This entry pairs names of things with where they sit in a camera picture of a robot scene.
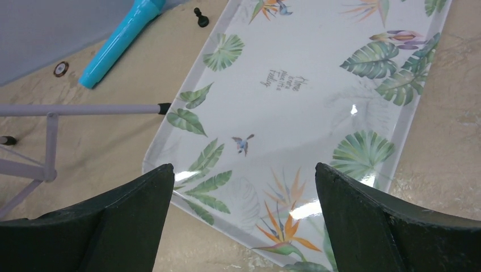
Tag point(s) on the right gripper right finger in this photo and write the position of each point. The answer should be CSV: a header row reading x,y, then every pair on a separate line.
x,y
371,230

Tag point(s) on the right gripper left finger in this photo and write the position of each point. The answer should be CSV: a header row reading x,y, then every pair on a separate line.
x,y
118,230

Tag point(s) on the perforated music stand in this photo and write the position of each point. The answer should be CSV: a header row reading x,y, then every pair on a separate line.
x,y
45,172

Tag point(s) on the floral serving tray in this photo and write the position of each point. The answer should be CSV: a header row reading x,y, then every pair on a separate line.
x,y
280,86

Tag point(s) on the small round brown disc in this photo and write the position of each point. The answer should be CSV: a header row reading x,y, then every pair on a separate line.
x,y
61,69

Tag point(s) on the light blue cylinder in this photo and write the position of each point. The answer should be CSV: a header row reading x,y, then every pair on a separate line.
x,y
138,17

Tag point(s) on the black screw knob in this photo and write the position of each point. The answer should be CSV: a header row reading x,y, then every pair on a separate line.
x,y
202,20

